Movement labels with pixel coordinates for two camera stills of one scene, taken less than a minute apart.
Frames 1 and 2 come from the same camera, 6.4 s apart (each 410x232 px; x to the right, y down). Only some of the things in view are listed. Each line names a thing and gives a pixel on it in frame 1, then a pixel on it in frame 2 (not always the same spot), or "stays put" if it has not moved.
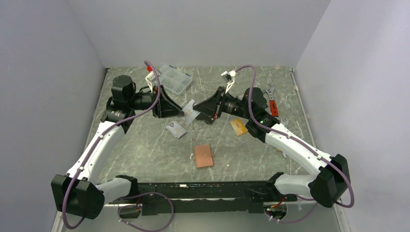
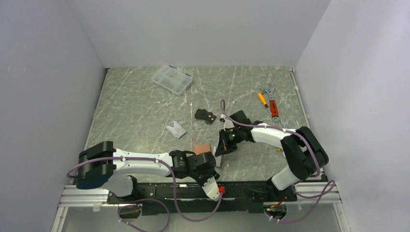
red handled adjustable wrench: (272, 102) stays put
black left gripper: (165, 107) to (211, 172)
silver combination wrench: (285, 123) stays put
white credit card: (189, 115) to (218, 159)
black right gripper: (212, 107) to (224, 146)
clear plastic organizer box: (174, 79) stays put
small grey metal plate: (176, 129) stays put
